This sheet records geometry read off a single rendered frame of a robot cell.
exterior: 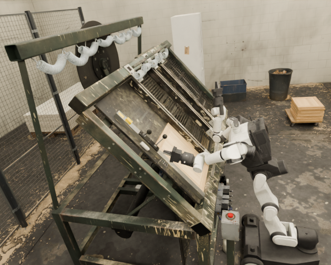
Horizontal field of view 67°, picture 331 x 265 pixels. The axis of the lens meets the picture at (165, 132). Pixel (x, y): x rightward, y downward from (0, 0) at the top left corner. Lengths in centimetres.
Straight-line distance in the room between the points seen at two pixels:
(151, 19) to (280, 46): 337
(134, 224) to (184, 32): 434
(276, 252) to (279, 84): 424
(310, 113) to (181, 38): 291
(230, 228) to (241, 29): 574
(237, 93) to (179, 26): 207
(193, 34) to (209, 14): 146
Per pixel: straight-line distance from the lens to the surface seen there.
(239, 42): 705
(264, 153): 203
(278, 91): 631
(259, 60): 719
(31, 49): 188
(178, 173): 196
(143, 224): 210
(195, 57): 569
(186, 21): 561
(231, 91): 625
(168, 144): 210
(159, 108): 227
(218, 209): 222
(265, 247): 274
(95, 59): 256
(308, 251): 278
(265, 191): 230
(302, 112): 506
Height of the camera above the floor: 230
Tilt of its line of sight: 27 degrees down
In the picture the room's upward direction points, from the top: 8 degrees counter-clockwise
